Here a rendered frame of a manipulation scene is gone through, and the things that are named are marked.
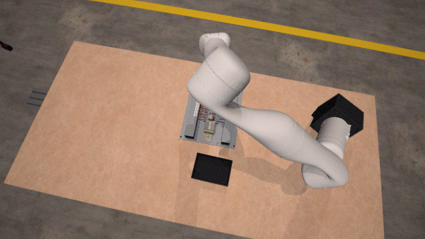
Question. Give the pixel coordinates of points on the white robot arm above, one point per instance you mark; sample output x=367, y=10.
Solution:
x=223, y=75

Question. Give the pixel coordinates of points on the grey relay panel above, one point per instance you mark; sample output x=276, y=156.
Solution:
x=196, y=127

